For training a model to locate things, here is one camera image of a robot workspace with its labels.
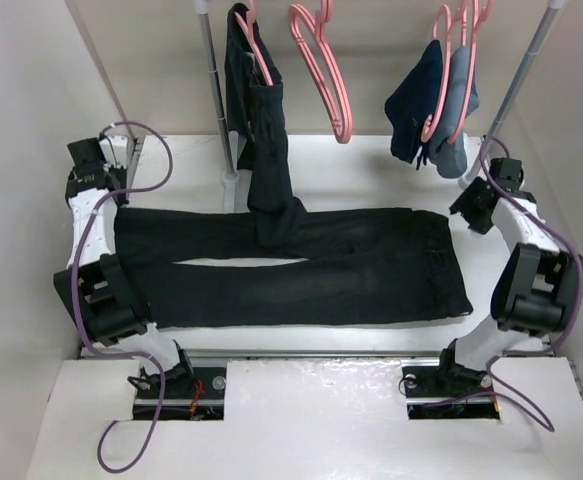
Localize empty pink hanger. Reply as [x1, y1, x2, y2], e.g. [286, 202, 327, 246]
[288, 0, 353, 144]

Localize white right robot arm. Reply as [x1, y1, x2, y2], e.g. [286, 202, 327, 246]
[433, 158, 583, 395]

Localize pink hanger holding black trousers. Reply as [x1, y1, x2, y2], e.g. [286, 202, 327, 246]
[233, 0, 278, 87]

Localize grey clothes rack frame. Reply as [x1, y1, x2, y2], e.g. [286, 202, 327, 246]
[190, 0, 572, 201]

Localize light blue jeans on hanger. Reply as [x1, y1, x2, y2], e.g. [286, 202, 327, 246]
[428, 45, 481, 181]

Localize black trousers on hanger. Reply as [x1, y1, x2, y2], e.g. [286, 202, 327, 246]
[224, 2, 306, 246]

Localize pink hanger holding blue jeans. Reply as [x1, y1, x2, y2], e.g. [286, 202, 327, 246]
[446, 1, 493, 144]

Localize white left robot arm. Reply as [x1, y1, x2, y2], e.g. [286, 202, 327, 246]
[53, 136, 196, 397]

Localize black trousers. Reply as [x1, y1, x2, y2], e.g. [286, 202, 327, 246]
[115, 208, 473, 328]
[224, 2, 306, 246]

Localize navy blue trousers on hanger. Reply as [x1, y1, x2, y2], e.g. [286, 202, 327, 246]
[384, 40, 441, 164]

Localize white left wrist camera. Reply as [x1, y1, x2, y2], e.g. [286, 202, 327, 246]
[98, 135, 134, 168]

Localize pink hanger holding navy trousers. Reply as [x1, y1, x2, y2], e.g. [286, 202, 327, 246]
[420, 4, 454, 143]

